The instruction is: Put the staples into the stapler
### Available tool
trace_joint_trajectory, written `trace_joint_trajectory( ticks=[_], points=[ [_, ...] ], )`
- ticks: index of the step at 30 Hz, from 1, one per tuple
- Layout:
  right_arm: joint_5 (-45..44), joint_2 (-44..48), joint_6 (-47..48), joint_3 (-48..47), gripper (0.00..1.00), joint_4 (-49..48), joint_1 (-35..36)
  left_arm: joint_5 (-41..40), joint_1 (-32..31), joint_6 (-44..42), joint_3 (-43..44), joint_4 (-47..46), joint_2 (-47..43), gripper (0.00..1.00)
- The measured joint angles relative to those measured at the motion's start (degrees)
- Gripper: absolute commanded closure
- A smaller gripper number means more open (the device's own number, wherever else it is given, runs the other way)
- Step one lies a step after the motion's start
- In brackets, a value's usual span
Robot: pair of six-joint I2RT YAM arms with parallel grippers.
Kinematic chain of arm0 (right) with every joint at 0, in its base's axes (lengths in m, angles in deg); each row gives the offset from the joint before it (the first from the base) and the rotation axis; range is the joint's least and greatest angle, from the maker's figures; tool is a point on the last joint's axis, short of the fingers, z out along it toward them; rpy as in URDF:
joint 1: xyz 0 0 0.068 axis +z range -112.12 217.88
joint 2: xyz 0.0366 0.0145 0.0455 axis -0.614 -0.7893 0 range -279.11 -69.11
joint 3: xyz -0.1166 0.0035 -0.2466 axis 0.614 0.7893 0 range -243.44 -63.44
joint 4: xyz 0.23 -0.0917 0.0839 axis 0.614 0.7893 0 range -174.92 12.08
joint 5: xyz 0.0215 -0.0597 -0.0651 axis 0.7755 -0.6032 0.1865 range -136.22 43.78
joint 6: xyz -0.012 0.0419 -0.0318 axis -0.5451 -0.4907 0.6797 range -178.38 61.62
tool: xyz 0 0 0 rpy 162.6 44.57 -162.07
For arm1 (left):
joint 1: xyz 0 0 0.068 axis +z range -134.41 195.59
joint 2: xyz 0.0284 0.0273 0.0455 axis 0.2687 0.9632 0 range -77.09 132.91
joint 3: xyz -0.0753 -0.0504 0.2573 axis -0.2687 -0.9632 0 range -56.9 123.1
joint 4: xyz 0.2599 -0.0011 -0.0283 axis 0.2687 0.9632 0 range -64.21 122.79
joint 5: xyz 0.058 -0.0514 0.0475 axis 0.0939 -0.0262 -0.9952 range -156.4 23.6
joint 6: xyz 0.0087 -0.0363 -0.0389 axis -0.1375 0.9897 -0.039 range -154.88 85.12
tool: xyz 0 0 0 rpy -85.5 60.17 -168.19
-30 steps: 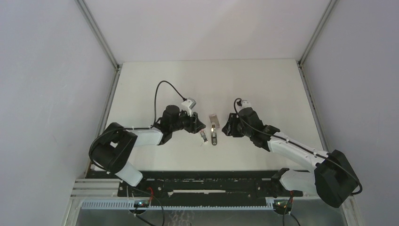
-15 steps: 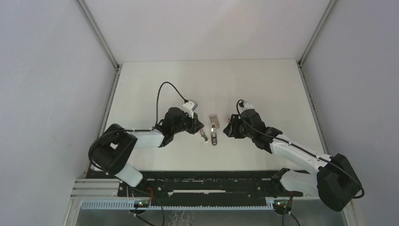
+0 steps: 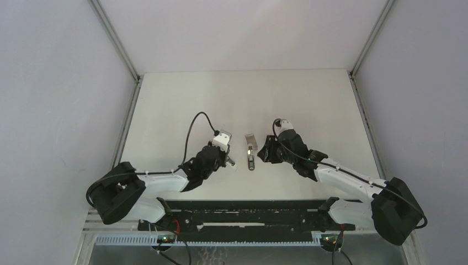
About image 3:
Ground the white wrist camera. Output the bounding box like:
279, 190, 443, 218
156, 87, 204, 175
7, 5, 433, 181
273, 118, 294, 136
211, 130, 232, 153

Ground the left black camera cable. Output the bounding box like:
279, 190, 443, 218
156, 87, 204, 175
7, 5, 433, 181
85, 111, 219, 208

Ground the black camera cable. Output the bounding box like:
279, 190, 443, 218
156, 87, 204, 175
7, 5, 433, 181
272, 118, 428, 230
85, 111, 219, 208

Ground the right aluminium frame post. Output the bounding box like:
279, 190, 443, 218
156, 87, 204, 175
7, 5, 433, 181
349, 0, 397, 80

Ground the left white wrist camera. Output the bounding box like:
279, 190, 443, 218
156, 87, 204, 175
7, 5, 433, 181
211, 130, 232, 153

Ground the white slotted cable duct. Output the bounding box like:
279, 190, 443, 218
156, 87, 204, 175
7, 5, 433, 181
94, 234, 321, 246

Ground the left aluminium frame post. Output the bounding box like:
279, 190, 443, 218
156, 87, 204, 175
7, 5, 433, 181
89, 0, 141, 83

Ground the aluminium frame post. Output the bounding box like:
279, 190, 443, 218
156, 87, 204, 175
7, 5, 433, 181
89, 0, 141, 83
349, 0, 397, 80

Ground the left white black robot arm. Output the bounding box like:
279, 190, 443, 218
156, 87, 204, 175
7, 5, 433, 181
86, 144, 230, 230

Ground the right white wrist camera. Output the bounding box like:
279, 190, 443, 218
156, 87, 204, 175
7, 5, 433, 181
273, 118, 294, 136

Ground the pink stapler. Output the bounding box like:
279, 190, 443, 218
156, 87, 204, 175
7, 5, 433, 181
226, 156, 237, 171

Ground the grey staple tray insert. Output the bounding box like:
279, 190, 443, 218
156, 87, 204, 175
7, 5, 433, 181
245, 134, 258, 151

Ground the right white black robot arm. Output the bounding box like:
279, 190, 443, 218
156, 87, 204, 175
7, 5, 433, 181
257, 129, 428, 246

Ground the tan stapler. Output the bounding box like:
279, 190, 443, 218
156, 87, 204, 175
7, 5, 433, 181
247, 145, 255, 171

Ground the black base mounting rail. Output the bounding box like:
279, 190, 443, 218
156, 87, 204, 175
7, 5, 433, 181
137, 199, 355, 242

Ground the right black camera cable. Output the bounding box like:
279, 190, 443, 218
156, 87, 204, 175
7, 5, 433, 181
272, 118, 428, 230

